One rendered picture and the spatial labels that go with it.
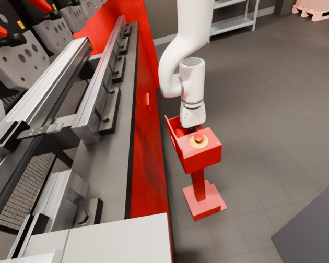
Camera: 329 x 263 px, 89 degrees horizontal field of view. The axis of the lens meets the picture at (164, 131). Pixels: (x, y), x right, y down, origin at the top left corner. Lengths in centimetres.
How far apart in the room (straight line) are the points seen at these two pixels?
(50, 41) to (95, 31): 173
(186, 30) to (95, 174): 50
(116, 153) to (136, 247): 36
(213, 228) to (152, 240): 104
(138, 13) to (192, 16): 174
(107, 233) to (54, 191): 21
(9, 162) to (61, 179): 27
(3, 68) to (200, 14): 42
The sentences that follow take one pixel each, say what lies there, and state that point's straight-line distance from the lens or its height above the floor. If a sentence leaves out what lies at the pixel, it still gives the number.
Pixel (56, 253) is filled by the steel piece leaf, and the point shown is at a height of 102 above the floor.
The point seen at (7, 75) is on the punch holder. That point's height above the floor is 122.
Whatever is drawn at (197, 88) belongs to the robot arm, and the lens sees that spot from 59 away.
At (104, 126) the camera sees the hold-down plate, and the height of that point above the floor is 90.
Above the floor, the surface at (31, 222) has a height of 99.
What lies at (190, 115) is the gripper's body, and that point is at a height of 86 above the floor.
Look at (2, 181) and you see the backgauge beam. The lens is 74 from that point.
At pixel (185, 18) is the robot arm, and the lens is 49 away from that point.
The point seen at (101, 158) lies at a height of 88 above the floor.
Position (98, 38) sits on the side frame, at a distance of 232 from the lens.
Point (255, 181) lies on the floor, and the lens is 150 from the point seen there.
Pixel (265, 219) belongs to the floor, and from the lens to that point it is 141.
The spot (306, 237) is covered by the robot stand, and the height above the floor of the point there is 41.
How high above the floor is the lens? 131
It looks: 45 degrees down
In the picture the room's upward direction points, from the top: 17 degrees counter-clockwise
